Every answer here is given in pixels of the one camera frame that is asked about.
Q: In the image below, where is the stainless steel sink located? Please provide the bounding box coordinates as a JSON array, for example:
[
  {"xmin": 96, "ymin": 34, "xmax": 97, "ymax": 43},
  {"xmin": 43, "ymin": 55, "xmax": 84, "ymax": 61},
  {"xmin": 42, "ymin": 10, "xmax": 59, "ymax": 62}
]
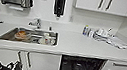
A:
[{"xmin": 0, "ymin": 22, "xmax": 61, "ymax": 51}]

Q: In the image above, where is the small white jar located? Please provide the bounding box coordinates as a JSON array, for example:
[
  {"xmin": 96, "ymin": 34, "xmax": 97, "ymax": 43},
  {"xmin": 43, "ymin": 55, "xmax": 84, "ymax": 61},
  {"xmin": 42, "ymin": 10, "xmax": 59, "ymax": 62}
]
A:
[{"xmin": 86, "ymin": 27, "xmax": 95, "ymax": 39}]

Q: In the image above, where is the white mug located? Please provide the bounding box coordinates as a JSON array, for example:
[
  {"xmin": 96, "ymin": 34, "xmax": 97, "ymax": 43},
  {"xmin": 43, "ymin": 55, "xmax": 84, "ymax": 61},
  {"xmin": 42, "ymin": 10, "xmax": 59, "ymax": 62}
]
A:
[{"xmin": 39, "ymin": 32, "xmax": 56, "ymax": 47}]

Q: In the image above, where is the stack of white dishes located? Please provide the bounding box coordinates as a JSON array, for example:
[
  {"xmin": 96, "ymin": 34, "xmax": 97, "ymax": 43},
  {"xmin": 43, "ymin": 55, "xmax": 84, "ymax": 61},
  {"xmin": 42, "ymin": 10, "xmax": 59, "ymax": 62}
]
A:
[{"xmin": 92, "ymin": 25, "xmax": 114, "ymax": 44}]

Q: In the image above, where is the small sink soap pump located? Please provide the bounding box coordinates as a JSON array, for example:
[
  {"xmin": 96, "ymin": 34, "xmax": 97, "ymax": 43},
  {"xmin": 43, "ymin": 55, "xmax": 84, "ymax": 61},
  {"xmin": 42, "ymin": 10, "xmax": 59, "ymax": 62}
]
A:
[{"xmin": 48, "ymin": 24, "xmax": 54, "ymax": 32}]

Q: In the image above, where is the black wall soap dispenser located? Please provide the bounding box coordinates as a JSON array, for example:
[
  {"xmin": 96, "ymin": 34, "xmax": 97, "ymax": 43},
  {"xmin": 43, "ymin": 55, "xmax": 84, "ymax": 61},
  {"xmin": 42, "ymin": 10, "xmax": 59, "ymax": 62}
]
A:
[{"xmin": 51, "ymin": 0, "xmax": 67, "ymax": 19}]

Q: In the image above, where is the white lower double-door cabinet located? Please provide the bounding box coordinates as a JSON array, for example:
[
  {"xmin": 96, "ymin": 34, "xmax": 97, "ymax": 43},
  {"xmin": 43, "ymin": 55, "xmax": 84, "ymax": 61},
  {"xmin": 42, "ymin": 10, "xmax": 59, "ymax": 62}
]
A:
[{"xmin": 0, "ymin": 44, "xmax": 63, "ymax": 70}]

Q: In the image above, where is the white bottle blue label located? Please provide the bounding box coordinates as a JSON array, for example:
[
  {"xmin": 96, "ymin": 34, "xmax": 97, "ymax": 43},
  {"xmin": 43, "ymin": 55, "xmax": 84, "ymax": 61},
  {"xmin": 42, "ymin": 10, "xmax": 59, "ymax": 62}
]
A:
[{"xmin": 81, "ymin": 24, "xmax": 90, "ymax": 37}]

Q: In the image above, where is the orange bowl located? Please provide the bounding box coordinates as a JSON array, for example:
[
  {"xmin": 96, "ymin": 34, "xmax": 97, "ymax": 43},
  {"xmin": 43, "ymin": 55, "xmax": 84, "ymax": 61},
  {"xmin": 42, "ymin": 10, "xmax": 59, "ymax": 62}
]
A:
[{"xmin": 13, "ymin": 29, "xmax": 30, "ymax": 43}]

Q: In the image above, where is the chrome sink faucet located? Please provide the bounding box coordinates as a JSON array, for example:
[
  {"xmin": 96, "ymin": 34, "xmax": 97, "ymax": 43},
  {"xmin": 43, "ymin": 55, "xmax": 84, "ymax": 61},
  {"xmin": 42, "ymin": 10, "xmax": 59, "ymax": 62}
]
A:
[{"xmin": 27, "ymin": 16, "xmax": 44, "ymax": 30}]

